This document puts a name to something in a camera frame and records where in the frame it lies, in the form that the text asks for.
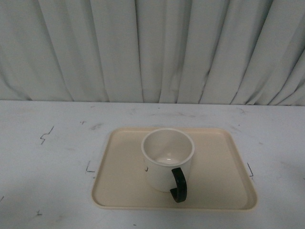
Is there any cream mug with black handle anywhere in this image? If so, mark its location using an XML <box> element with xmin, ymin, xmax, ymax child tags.
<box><xmin>141</xmin><ymin>128</ymin><xmax>195</xmax><ymax>203</ymax></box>

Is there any white pleated curtain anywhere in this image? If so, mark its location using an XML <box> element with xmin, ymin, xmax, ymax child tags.
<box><xmin>0</xmin><ymin>0</ymin><xmax>305</xmax><ymax>106</ymax></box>

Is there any beige rectangular plastic tray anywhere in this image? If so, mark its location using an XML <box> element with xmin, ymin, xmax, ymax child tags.
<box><xmin>91</xmin><ymin>127</ymin><xmax>257</xmax><ymax>211</ymax></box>

